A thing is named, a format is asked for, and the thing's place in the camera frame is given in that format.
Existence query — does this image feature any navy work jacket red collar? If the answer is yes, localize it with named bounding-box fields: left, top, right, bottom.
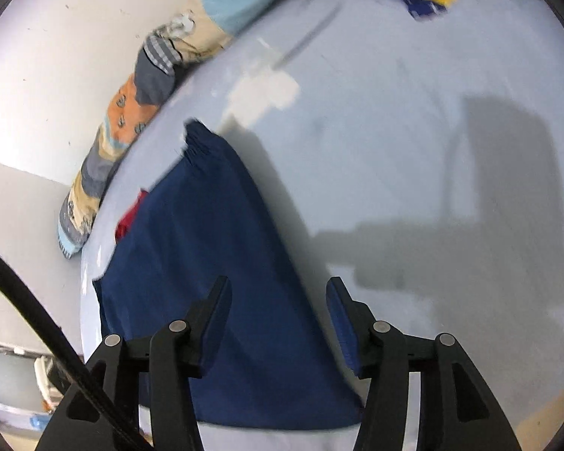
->
left=94, top=121, right=362, bottom=431

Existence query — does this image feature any light blue cloud bedsheet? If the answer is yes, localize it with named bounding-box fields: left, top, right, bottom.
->
left=81, top=0, right=564, bottom=450

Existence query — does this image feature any colourful striped rolled quilt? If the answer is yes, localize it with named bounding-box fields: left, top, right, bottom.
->
left=58, top=0, right=275, bottom=259

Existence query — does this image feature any black cable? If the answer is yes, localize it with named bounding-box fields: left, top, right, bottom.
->
left=0, top=241, right=152, bottom=451

